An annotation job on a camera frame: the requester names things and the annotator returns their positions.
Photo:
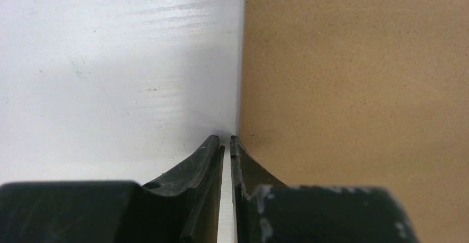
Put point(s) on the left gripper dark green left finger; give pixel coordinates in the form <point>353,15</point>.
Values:
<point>181,205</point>

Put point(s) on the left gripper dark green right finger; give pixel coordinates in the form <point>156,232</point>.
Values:
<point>268,210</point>

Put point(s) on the brown frame backing board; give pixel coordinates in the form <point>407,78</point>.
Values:
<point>363,92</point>

